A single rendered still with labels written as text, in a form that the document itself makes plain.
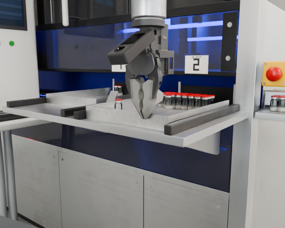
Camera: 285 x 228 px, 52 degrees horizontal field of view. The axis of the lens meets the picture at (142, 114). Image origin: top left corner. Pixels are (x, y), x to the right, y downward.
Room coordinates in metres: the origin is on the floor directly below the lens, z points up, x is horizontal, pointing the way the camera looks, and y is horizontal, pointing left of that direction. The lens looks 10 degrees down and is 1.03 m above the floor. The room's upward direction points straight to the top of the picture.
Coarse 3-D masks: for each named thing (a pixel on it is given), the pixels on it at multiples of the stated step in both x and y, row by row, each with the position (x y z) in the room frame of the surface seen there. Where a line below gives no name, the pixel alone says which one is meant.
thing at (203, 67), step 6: (186, 60) 1.02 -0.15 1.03; (192, 60) 1.00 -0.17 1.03; (204, 60) 0.98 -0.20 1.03; (186, 66) 1.02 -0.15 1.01; (192, 66) 1.00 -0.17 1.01; (198, 66) 0.99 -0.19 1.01; (204, 66) 0.98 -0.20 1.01; (186, 72) 1.02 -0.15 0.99; (192, 72) 1.00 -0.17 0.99; (198, 72) 0.99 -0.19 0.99; (204, 72) 0.97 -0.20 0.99
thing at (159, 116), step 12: (96, 108) 0.75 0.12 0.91; (108, 108) 0.72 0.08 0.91; (132, 108) 0.92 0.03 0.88; (156, 108) 0.93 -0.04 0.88; (204, 108) 0.75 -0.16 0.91; (216, 108) 0.81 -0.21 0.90; (108, 120) 0.73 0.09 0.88; (120, 120) 0.70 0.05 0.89; (132, 120) 0.68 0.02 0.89; (144, 120) 0.66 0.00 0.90; (156, 120) 0.64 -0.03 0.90; (168, 120) 0.62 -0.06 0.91
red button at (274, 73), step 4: (272, 68) 0.82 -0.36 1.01; (276, 68) 0.81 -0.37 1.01; (268, 72) 0.82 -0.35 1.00; (272, 72) 0.82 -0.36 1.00; (276, 72) 0.81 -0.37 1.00; (280, 72) 0.81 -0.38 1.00; (268, 76) 0.82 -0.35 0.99; (272, 76) 0.82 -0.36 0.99; (276, 76) 0.81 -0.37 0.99; (280, 76) 0.81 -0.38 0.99; (272, 80) 0.82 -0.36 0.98; (276, 80) 0.81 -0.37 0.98
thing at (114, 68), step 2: (112, 66) 1.22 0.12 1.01; (114, 66) 1.22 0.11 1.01; (116, 66) 1.21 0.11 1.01; (118, 66) 1.20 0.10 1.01; (122, 66) 1.19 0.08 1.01; (124, 66) 1.18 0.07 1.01; (112, 68) 1.22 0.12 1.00; (114, 68) 1.22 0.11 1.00; (116, 68) 1.21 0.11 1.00; (118, 68) 1.20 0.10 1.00; (122, 68) 1.19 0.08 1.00; (124, 68) 1.18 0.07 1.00; (112, 70) 1.22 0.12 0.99; (114, 70) 1.22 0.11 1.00; (116, 70) 1.21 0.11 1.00; (118, 70) 1.20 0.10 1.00; (120, 70) 1.20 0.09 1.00; (122, 70) 1.19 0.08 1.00; (124, 70) 1.18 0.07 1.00
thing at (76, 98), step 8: (104, 88) 1.31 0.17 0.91; (48, 96) 1.06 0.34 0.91; (56, 96) 1.04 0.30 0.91; (64, 96) 1.01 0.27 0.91; (72, 96) 0.98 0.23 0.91; (80, 96) 1.20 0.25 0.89; (88, 96) 1.23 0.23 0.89; (96, 96) 1.26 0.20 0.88; (104, 96) 1.26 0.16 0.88; (120, 96) 1.01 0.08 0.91; (128, 96) 1.04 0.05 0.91; (64, 104) 1.01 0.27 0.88; (72, 104) 0.98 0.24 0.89; (80, 104) 0.96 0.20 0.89; (88, 104) 0.94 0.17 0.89
